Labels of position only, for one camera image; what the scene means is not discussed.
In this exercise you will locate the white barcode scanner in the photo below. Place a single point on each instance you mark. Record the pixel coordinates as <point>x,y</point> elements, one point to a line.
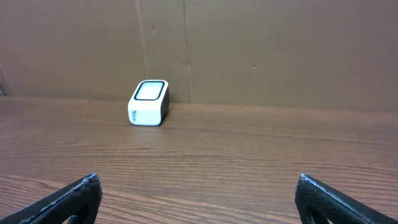
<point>149,103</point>

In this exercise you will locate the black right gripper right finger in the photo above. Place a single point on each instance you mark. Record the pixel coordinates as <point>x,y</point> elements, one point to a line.
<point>317,202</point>

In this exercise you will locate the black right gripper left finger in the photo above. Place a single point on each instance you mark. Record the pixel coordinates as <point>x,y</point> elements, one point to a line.
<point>76,203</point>

